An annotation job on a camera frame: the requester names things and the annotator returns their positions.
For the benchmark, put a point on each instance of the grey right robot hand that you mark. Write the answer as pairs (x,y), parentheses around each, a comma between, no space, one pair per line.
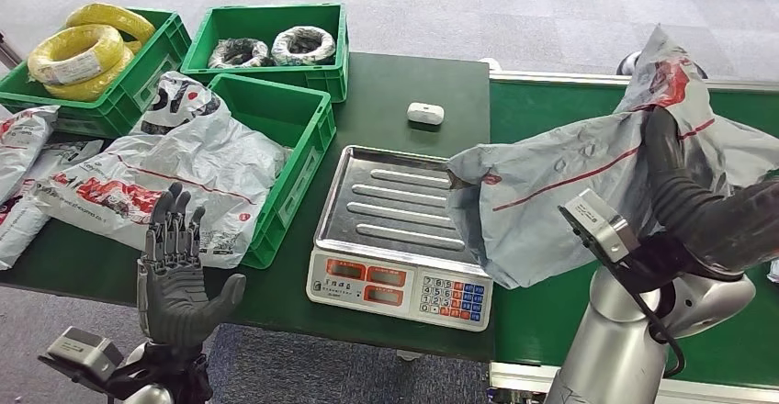
(736,231)

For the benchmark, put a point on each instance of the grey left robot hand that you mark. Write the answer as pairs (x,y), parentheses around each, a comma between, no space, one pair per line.
(173,304)

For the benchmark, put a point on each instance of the grey courier bag red print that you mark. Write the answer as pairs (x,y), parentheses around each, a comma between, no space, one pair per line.
(548,194)

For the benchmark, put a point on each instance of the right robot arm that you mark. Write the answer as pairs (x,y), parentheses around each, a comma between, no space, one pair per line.
(615,340)

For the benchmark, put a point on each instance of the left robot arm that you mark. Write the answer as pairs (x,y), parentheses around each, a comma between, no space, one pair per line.
(182,377)

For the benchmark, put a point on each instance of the green conveyor belt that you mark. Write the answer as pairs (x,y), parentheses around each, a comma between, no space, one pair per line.
(535,328)

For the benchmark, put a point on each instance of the white plastic bag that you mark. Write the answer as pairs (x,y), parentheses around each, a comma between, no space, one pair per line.
(774,270)

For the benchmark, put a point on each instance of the large white printed courier bag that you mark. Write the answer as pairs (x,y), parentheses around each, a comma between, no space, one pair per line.
(182,164)

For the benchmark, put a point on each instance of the grey white courier bag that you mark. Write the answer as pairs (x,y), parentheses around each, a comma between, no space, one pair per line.
(18,225)

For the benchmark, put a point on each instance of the black round ribbed disc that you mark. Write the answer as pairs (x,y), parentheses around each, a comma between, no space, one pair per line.
(627,63)

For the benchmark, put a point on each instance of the empty green plastic crate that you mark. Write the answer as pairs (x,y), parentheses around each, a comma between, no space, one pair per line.
(274,115)

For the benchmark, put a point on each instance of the green crate with yellow coils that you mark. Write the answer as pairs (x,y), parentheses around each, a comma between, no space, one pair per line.
(128,91)

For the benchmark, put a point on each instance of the white courier bag red print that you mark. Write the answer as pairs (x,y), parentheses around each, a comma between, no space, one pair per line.
(21,140)

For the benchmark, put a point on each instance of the electronic scale with steel pan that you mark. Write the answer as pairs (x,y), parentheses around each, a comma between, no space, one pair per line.
(389,206)

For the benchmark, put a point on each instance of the green crate with wrapped coils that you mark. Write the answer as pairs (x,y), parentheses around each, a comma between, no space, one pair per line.
(268,23)

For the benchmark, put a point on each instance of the dark green table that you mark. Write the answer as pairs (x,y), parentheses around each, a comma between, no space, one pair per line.
(389,85)

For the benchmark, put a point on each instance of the small white plastic case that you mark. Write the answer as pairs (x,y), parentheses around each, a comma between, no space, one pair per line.
(425,113)

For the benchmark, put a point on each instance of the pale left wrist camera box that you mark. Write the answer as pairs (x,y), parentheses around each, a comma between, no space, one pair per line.
(82,349)

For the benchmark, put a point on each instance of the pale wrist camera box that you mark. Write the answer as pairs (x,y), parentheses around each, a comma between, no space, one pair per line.
(599,222)
(82,349)

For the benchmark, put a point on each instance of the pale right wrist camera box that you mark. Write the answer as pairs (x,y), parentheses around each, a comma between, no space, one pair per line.
(599,222)

